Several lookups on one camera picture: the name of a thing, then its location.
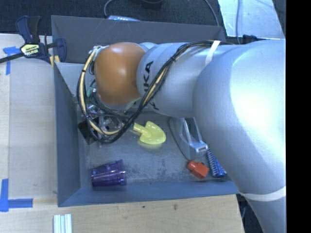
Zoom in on pale wood board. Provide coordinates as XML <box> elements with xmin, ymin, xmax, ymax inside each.
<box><xmin>8</xmin><ymin>56</ymin><xmax>59</xmax><ymax>200</ymax></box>

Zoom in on yellow toy shovel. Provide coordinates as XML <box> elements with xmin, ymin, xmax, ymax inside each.
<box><xmin>132</xmin><ymin>120</ymin><xmax>167</xmax><ymax>146</ymax></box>

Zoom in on purple plastic cup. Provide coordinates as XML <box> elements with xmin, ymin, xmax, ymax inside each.
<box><xmin>90</xmin><ymin>159</ymin><xmax>128</xmax><ymax>187</ymax></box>

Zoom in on grey metal bin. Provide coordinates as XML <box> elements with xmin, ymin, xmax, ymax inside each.
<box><xmin>51</xmin><ymin>15</ymin><xmax>241</xmax><ymax>208</ymax></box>

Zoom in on grey plastic tape dispenser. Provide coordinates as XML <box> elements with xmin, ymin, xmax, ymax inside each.
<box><xmin>168</xmin><ymin>117</ymin><xmax>209</xmax><ymax>160</ymax></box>

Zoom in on orange-red plastic block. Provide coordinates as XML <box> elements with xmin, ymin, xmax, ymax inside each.
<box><xmin>186</xmin><ymin>160</ymin><xmax>210</xmax><ymax>180</ymax></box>

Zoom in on blue ribbed stick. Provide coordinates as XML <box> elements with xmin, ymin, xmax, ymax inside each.
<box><xmin>206</xmin><ymin>149</ymin><xmax>227</xmax><ymax>178</ymax></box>

